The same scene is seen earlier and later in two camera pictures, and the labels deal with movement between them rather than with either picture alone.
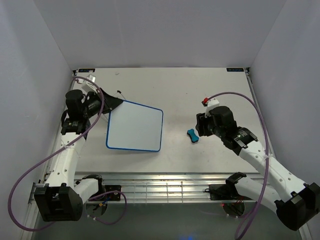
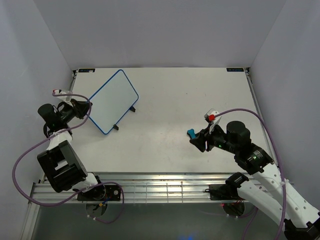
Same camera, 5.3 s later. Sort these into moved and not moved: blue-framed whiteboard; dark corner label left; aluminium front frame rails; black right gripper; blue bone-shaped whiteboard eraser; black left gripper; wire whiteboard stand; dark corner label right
Moved: black right gripper; wire whiteboard stand; blue-framed whiteboard; black left gripper
Not moved: dark corner label right; blue bone-shaped whiteboard eraser; aluminium front frame rails; dark corner label left
